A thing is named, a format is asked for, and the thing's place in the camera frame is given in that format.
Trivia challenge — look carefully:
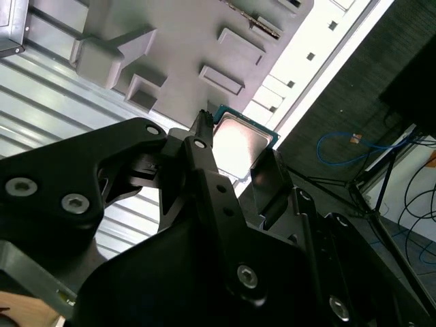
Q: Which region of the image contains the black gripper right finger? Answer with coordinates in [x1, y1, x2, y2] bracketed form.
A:
[250, 149, 436, 327]

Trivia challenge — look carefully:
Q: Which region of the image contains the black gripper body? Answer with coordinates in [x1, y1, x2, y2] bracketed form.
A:
[73, 221, 328, 327]

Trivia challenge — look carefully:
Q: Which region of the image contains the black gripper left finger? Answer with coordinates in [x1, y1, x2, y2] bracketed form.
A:
[0, 108, 270, 307]

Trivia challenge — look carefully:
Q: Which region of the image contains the silver CPU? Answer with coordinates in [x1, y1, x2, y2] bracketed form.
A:
[207, 104, 282, 180]

